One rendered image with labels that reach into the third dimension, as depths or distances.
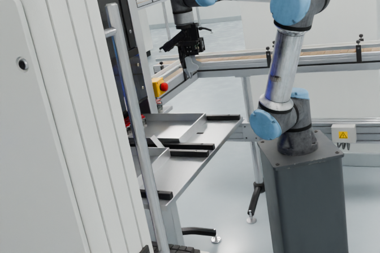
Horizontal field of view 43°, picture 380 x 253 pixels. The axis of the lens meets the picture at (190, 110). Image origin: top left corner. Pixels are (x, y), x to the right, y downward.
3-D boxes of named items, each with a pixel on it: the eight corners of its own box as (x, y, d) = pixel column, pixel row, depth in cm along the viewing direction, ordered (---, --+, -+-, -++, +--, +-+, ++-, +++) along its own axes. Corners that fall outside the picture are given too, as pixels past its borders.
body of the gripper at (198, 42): (198, 56, 177) (193, 24, 173) (177, 58, 181) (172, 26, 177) (206, 51, 184) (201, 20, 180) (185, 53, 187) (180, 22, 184)
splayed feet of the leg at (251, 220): (243, 223, 280) (240, 203, 275) (266, 182, 322) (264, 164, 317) (257, 225, 276) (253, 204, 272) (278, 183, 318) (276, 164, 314)
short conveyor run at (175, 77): (143, 123, 219) (135, 90, 214) (115, 123, 226) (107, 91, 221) (201, 78, 277) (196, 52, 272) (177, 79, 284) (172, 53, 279)
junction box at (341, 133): (332, 143, 257) (331, 127, 254) (333, 139, 261) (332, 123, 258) (355, 143, 251) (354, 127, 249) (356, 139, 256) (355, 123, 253)
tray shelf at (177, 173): (39, 199, 158) (38, 194, 157) (143, 120, 217) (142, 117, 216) (167, 210, 137) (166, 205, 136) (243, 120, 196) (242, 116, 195)
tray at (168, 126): (104, 145, 190) (102, 137, 189) (137, 121, 212) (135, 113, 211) (180, 147, 175) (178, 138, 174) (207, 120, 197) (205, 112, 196)
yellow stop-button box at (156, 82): (145, 97, 216) (142, 82, 214) (152, 92, 222) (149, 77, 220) (159, 97, 213) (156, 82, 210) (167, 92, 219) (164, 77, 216)
